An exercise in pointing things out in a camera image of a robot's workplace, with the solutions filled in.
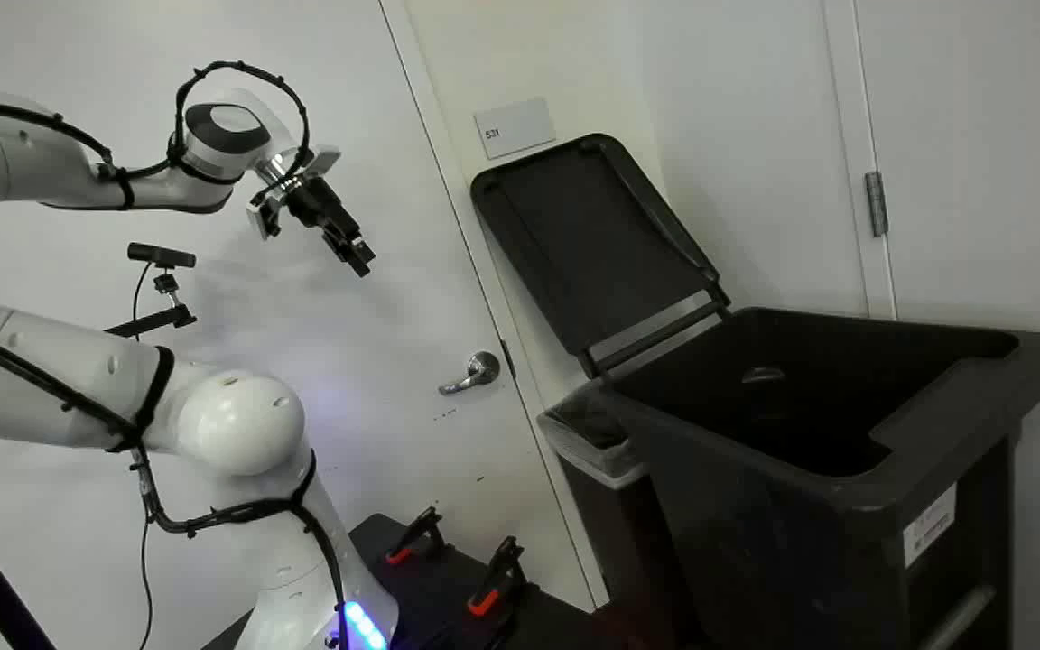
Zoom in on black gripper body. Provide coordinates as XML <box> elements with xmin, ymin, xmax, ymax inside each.
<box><xmin>283</xmin><ymin>173</ymin><xmax>368</xmax><ymax>259</ymax></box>

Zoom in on black bin lid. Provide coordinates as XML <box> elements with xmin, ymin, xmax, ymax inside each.
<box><xmin>464</xmin><ymin>130</ymin><xmax>731</xmax><ymax>378</ymax></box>

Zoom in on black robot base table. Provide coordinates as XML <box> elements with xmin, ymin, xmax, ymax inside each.
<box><xmin>199</xmin><ymin>514</ymin><xmax>651</xmax><ymax>650</ymax></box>

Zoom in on small bin with grey rim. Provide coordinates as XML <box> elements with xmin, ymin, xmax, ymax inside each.
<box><xmin>536</xmin><ymin>383</ymin><xmax>670</xmax><ymax>650</ymax></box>

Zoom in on large black trash bin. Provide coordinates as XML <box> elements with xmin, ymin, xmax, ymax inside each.
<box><xmin>597</xmin><ymin>302</ymin><xmax>1040</xmax><ymax>650</ymax></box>

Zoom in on white label on bin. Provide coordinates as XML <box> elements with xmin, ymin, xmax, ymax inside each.
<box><xmin>898</xmin><ymin>484</ymin><xmax>959</xmax><ymax>570</ymax></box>

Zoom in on grey door hinge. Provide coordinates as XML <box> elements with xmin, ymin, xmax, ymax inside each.
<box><xmin>861</xmin><ymin>168</ymin><xmax>890</xmax><ymax>240</ymax></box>

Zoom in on black exterior camera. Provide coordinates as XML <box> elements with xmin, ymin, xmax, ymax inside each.
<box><xmin>122</xmin><ymin>238</ymin><xmax>199</xmax><ymax>271</ymax></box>

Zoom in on silver door lever handle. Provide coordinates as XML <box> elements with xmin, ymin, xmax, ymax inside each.
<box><xmin>438</xmin><ymin>345</ymin><xmax>505</xmax><ymax>399</ymax></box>

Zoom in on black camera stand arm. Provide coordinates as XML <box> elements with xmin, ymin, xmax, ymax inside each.
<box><xmin>102</xmin><ymin>266</ymin><xmax>201</xmax><ymax>339</ymax></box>

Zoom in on white wall sign plate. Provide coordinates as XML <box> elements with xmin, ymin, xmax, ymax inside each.
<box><xmin>469</xmin><ymin>98</ymin><xmax>559</xmax><ymax>162</ymax></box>

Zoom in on black clamp with orange handle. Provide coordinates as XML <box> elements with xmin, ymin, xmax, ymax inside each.
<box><xmin>382</xmin><ymin>506</ymin><xmax>449</xmax><ymax>570</ymax></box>
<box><xmin>461</xmin><ymin>534</ymin><xmax>534</xmax><ymax>624</ymax></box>

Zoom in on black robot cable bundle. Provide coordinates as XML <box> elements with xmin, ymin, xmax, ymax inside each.
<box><xmin>0</xmin><ymin>59</ymin><xmax>357</xmax><ymax>650</ymax></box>

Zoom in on thin black hanging cable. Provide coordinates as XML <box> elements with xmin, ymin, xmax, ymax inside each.
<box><xmin>127</xmin><ymin>262</ymin><xmax>160</xmax><ymax>650</ymax></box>

